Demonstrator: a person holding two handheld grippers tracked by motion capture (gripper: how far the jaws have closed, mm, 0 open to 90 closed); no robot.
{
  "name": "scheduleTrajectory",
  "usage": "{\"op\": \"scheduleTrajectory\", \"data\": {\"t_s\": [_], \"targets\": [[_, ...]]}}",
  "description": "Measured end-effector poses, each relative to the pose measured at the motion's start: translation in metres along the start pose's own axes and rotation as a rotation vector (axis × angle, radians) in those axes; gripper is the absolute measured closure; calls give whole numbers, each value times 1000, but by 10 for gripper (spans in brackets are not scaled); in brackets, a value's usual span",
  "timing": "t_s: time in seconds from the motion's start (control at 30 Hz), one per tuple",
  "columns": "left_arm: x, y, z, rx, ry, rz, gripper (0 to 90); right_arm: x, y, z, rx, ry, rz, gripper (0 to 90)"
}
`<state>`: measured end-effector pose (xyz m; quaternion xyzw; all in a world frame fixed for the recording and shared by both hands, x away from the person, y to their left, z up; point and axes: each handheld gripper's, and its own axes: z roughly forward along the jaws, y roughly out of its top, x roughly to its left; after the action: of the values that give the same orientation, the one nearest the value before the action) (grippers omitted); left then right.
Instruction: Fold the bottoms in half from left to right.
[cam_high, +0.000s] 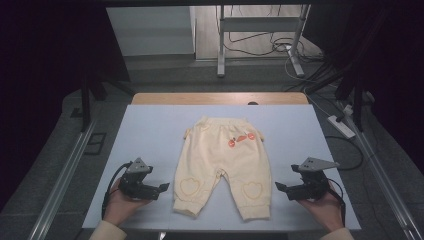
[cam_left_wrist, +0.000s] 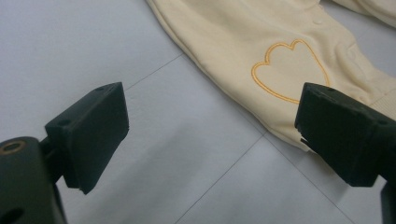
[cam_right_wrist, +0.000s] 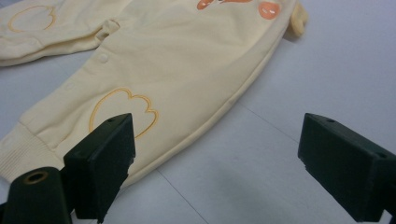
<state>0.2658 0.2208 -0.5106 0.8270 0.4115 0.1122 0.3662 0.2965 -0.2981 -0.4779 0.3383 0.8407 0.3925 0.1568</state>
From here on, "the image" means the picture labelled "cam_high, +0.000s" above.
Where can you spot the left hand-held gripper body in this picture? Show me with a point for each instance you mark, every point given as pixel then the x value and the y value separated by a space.
pixel 135 183

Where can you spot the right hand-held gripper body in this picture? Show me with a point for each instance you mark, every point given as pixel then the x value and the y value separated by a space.
pixel 311 186

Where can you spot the cream baby pants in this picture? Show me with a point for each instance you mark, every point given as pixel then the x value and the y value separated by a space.
pixel 216 156

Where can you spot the person's left hand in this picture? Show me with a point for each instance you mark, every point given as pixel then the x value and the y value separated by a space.
pixel 120 206

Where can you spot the person's right hand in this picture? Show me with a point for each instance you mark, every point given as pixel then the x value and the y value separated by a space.
pixel 328 210

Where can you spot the black floor socket plate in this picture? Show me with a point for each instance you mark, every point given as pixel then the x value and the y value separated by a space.
pixel 95 143

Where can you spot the white power strip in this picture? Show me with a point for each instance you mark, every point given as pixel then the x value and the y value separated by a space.
pixel 340 126

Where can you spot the white plug adapter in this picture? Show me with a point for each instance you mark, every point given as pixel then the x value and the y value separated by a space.
pixel 348 110

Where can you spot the black round table grommet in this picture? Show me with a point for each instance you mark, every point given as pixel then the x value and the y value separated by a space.
pixel 252 103

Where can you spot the wooden table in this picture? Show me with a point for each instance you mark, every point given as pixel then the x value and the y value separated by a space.
pixel 200 98

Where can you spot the black metal stand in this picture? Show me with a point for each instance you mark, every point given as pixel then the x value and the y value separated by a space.
pixel 358 100
pixel 85 100

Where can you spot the dark curtain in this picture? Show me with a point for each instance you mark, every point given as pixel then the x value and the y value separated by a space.
pixel 400 66
pixel 43 66

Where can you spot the white metal stand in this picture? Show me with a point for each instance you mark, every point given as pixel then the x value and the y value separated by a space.
pixel 256 24

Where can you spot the aluminium rail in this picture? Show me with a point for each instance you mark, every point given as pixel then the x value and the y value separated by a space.
pixel 383 180
pixel 63 180

